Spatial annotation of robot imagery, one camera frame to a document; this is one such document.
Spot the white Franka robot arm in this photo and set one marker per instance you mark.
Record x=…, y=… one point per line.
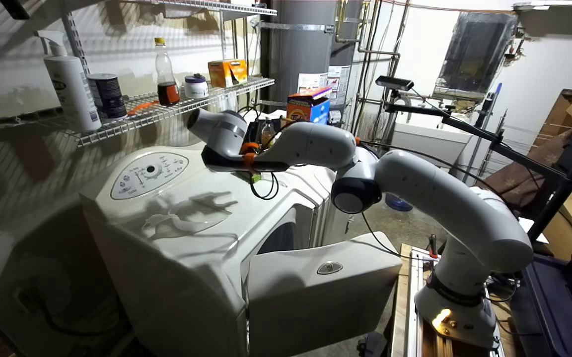
x=445, y=200

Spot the white washing machine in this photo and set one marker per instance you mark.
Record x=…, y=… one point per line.
x=312, y=212

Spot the white dryer machine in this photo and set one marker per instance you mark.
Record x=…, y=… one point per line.
x=167, y=279

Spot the orange baking soda box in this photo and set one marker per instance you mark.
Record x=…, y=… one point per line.
x=298, y=106

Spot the white dryer door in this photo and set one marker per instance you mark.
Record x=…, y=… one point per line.
x=326, y=285

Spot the blue water jug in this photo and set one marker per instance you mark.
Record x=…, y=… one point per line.
x=398, y=202

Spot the white jar dark lid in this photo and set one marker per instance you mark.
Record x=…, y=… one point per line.
x=195, y=87

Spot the grey water heater tank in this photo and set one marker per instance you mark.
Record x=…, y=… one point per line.
x=302, y=47

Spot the oval dryer control panel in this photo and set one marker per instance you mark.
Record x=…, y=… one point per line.
x=147, y=174

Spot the clear bottle brown liquid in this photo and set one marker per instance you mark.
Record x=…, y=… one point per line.
x=165, y=81

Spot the orange sponge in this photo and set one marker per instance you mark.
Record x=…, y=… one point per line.
x=141, y=108

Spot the metal pipework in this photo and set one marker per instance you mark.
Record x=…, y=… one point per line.
x=368, y=41

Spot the wooden platform board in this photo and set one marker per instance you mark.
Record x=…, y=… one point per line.
x=400, y=305

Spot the dark cylindrical can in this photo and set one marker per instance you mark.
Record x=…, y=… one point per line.
x=108, y=97

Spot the dark framed window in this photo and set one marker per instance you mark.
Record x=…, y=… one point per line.
x=475, y=51

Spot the tall white bottle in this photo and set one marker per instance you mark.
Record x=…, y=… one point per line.
x=72, y=93

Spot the black tripod leg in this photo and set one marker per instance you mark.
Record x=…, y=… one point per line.
x=564, y=180

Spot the dark blue storage bin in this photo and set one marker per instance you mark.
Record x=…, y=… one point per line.
x=551, y=319

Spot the black stereo camera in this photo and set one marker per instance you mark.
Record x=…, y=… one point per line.
x=394, y=83

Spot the aluminium frame rail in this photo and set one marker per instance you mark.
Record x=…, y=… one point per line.
x=418, y=299

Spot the black camera boom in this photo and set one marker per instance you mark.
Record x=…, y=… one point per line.
x=477, y=132

